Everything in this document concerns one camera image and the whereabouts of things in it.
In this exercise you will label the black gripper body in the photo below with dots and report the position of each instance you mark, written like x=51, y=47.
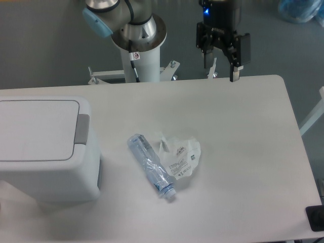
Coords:
x=219, y=30

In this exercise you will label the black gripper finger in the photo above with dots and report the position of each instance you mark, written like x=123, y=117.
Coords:
x=234, y=59
x=207, y=50

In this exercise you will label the white trash can lid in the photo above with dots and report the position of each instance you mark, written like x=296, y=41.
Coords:
x=43, y=130

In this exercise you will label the white trash can body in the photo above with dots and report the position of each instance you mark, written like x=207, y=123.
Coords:
x=72, y=180

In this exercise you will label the blue plastic bag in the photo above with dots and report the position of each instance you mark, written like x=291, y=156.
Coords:
x=299, y=12

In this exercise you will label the crumpled clear plastic wrapper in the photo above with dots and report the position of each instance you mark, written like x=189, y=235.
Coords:
x=179, y=157

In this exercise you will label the crushed clear plastic bottle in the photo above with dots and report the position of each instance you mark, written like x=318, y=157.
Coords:
x=150, y=163

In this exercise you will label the black device at table edge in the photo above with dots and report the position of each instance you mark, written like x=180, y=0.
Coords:
x=315, y=217

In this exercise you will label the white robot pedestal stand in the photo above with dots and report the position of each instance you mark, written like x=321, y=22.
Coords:
x=138, y=67

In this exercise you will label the white frame bar right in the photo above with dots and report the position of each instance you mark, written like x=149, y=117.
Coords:
x=313, y=115

